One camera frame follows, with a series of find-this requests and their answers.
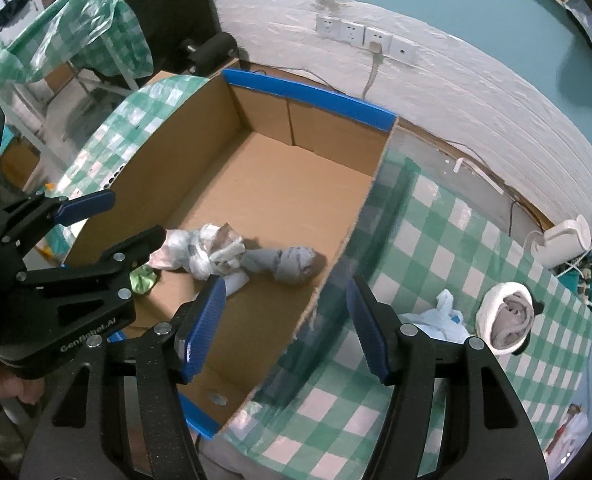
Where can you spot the grey patterned cloth bundle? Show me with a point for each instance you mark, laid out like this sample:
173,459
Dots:
201,250

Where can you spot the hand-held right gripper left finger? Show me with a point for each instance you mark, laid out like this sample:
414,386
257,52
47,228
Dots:
203,330

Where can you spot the lime green cloth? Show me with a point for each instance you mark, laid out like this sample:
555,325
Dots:
143,280

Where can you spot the white fleece hat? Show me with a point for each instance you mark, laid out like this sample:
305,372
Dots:
490,310

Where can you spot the white and blue plastic bag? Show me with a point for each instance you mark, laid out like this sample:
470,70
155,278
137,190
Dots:
435,320

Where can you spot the black hanging clothing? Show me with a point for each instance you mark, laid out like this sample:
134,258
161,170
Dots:
176,0

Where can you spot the black umbrella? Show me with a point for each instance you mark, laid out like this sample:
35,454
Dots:
13,7

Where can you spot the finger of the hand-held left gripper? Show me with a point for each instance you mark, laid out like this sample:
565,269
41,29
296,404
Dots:
121,255
86,206

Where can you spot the white wall socket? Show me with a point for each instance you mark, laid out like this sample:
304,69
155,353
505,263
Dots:
403,49
352,31
378,36
328,26

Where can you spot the grey sock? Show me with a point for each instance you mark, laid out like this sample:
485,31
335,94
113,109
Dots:
291,262

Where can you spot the white plastic strip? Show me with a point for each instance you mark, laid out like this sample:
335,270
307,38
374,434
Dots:
475,172

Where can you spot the blue cardboard box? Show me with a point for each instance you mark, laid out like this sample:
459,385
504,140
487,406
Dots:
276,185

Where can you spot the white power strip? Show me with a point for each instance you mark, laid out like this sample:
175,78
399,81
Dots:
585,280

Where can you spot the person's left hand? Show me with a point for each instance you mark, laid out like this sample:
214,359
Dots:
16,389

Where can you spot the black cylinder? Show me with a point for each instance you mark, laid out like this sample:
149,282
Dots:
211,50

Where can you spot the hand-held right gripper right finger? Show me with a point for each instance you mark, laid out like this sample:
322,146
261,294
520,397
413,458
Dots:
370,330

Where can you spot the green checkered tablecloth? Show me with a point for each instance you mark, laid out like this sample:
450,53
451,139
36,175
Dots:
425,240

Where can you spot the black plush cloth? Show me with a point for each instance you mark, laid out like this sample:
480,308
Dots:
538,306

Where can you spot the green checkered plastic sheet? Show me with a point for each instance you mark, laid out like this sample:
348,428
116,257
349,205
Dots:
76,30

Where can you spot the white electric kettle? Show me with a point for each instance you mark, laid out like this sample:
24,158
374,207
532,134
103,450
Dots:
565,240

